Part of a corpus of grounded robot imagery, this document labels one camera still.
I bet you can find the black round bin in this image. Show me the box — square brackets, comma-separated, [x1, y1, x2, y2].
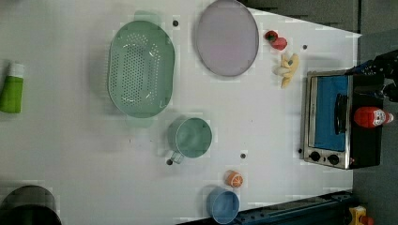
[0, 185, 63, 225]

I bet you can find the green perforated colander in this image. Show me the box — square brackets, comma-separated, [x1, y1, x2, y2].
[107, 10, 176, 119]

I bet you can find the red strawberry toy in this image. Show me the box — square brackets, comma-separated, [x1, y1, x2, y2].
[271, 37, 287, 51]

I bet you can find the dark red berry toy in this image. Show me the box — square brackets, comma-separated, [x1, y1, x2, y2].
[264, 30, 278, 42]

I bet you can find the peeled banana toy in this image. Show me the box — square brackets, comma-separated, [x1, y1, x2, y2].
[273, 53, 299, 89]

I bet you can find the green white tube bottle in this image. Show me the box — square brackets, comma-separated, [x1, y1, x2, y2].
[0, 63, 24, 113]

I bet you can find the green mug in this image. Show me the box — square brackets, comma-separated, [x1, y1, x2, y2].
[167, 117, 212, 165]

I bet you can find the lilac round plate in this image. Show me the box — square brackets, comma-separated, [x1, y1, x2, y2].
[195, 0, 259, 77]

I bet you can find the silver black toaster oven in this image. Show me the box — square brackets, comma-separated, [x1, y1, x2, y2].
[300, 70, 382, 170]

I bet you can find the blue metal frame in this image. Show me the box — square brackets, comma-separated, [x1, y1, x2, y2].
[177, 190, 355, 225]

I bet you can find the orange half toy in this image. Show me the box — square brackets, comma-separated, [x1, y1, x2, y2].
[225, 171, 244, 188]

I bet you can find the red plush ketchup bottle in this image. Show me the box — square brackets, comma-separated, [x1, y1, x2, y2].
[354, 107, 394, 128]

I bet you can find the yellow red toy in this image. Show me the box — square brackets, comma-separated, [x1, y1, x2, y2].
[349, 206, 375, 225]

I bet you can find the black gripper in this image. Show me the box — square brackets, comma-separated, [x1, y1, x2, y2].
[345, 50, 398, 102]

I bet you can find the blue cup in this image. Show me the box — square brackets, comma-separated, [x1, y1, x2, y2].
[207, 187, 240, 224]

